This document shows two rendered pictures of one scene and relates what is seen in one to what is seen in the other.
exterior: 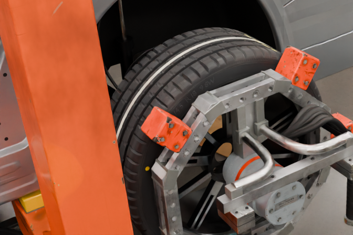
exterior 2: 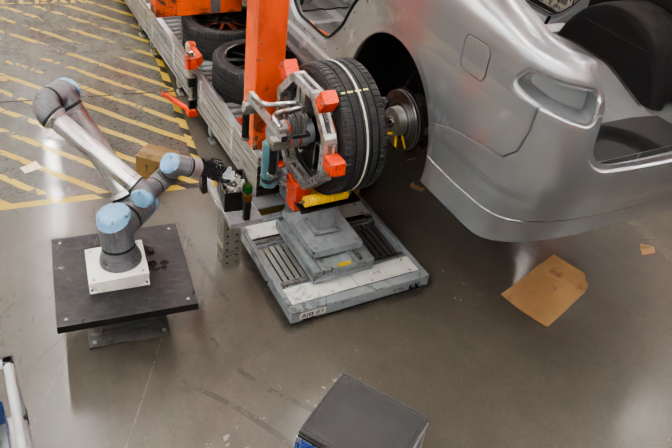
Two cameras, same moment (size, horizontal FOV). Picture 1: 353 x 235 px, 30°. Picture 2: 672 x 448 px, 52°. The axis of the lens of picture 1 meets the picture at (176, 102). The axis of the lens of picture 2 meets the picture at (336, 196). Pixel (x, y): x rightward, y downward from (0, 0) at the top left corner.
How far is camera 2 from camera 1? 3.42 m
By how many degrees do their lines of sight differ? 69
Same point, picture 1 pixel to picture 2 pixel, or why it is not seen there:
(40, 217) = not seen: hidden behind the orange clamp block
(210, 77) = (313, 70)
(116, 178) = (255, 56)
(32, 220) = not seen: hidden behind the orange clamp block
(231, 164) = not seen: hidden behind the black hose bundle
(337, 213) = (437, 333)
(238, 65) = (321, 77)
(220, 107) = (294, 77)
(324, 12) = (454, 157)
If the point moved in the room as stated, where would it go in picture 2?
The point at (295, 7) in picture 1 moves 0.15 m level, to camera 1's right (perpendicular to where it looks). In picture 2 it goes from (440, 131) to (445, 149)
